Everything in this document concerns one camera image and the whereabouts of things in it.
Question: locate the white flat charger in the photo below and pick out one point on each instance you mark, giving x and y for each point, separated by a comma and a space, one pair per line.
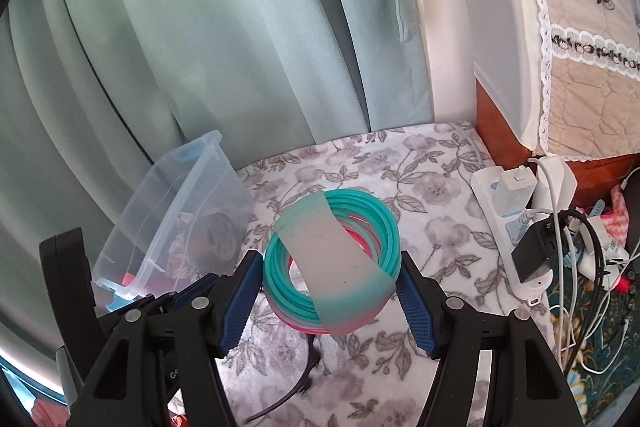
517, 189

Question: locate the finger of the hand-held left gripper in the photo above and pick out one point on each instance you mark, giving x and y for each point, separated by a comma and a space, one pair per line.
200, 285

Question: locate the red cloth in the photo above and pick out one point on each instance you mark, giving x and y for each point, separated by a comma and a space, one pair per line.
177, 421

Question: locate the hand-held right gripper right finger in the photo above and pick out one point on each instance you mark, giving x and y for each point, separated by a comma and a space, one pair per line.
420, 312

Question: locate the pale green curtain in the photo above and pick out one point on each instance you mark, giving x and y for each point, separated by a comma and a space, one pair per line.
200, 32

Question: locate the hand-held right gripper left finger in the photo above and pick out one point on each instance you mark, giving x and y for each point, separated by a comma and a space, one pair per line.
237, 307

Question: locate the thin black hair band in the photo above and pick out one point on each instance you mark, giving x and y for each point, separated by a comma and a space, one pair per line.
305, 382

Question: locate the grey floral blanket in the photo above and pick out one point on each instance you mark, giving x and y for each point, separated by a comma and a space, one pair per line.
440, 232

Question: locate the white plug adapter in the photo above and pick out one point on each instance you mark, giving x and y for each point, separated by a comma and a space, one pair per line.
555, 187

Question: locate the black charger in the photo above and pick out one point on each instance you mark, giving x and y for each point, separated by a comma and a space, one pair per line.
540, 249

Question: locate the brown packing tape roll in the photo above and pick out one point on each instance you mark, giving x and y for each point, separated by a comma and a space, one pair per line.
217, 239

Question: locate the grey padded headboard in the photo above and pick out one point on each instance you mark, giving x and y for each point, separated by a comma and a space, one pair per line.
505, 32

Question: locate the clear plastic container blue latches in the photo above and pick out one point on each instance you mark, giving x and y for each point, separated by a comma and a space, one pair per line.
200, 177

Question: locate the beige quilted lace cover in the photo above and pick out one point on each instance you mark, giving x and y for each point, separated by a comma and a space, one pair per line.
590, 82

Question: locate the brown wooden bed frame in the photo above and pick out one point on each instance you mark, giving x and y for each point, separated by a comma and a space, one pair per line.
500, 132

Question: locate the pink knitted cloth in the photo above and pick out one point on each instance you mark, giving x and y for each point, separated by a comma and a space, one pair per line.
619, 209

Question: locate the green patterned cloth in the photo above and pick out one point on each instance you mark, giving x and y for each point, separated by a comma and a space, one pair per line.
610, 382

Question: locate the white power strip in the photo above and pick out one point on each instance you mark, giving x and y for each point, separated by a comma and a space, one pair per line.
492, 217

